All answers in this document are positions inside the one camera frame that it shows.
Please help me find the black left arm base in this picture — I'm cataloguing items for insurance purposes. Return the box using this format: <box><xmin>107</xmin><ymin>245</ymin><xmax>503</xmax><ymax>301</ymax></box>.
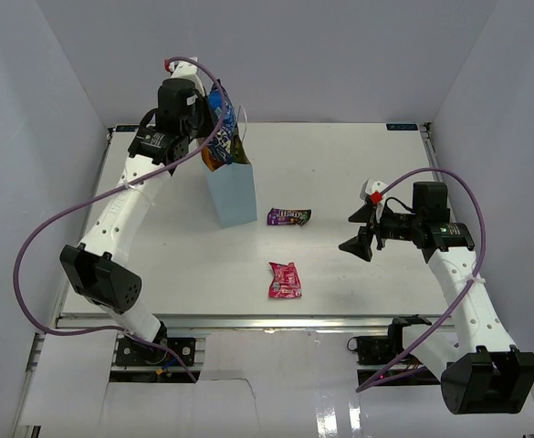
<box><xmin>110</xmin><ymin>338</ymin><xmax>200</xmax><ymax>384</ymax></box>

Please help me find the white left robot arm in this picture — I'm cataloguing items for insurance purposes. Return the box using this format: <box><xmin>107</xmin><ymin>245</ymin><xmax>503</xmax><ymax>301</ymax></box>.
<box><xmin>60</xmin><ymin>75</ymin><xmax>215</xmax><ymax>364</ymax></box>

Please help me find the red pink candy packet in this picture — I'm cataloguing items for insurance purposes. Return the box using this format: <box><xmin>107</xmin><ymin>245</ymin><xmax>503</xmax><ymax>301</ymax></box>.
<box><xmin>268</xmin><ymin>262</ymin><xmax>302</xmax><ymax>299</ymax></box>

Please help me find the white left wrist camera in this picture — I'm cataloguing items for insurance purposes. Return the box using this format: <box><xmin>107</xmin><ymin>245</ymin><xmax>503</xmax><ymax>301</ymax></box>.
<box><xmin>164</xmin><ymin>57</ymin><xmax>205</xmax><ymax>94</ymax></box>

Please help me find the blue label corner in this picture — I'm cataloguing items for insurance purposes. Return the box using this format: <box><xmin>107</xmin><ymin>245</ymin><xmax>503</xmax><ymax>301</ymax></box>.
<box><xmin>114</xmin><ymin>124</ymin><xmax>139</xmax><ymax>132</ymax></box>
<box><xmin>386</xmin><ymin>123</ymin><xmax>418</xmax><ymax>131</ymax></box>

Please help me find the blue label right corner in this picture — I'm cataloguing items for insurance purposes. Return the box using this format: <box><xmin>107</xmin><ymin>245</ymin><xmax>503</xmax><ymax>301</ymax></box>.
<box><xmin>386</xmin><ymin>123</ymin><xmax>418</xmax><ymax>131</ymax></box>

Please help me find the green yellow Fox's candy bag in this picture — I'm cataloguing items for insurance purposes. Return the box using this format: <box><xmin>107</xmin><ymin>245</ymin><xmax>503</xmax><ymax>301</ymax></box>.
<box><xmin>230</xmin><ymin>135</ymin><xmax>246</xmax><ymax>164</ymax></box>

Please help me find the blue label left corner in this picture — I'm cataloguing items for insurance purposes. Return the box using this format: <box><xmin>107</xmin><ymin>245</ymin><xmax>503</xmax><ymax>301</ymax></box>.
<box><xmin>114</xmin><ymin>124</ymin><xmax>139</xmax><ymax>132</ymax></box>

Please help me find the purple Skittles packet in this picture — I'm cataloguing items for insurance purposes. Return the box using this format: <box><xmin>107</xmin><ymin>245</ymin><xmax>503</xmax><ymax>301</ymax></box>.
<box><xmin>267</xmin><ymin>208</ymin><xmax>312</xmax><ymax>226</ymax></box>

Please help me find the aluminium front frame rail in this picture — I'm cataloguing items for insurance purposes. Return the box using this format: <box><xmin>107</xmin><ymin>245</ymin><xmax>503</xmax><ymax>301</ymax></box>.
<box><xmin>54</xmin><ymin>312</ymin><xmax>459</xmax><ymax>334</ymax></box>

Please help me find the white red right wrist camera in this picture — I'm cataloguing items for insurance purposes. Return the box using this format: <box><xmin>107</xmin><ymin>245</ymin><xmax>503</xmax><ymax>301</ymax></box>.
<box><xmin>360</xmin><ymin>179</ymin><xmax>387</xmax><ymax>220</ymax></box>

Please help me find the blue snack bag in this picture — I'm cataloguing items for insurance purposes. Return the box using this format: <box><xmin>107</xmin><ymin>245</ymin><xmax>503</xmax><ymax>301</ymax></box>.
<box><xmin>207</xmin><ymin>85</ymin><xmax>237</xmax><ymax>169</ymax></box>

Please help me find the orange Kettle chips bag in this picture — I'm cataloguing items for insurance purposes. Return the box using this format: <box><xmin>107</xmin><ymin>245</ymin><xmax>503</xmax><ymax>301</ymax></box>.
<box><xmin>202</xmin><ymin>148</ymin><xmax>222</xmax><ymax>172</ymax></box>

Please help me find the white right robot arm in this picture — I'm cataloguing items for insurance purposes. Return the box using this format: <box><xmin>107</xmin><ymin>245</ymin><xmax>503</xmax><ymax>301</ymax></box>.
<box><xmin>339</xmin><ymin>180</ymin><xmax>534</xmax><ymax>415</ymax></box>

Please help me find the light blue paper bag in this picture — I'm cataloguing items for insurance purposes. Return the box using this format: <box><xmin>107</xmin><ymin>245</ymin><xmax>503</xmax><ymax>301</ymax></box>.
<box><xmin>200</xmin><ymin>105</ymin><xmax>257</xmax><ymax>229</ymax></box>

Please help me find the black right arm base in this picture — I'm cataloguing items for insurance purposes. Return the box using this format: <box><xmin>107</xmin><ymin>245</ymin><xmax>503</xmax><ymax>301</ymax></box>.
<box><xmin>346</xmin><ymin>334</ymin><xmax>445</xmax><ymax>387</ymax></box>

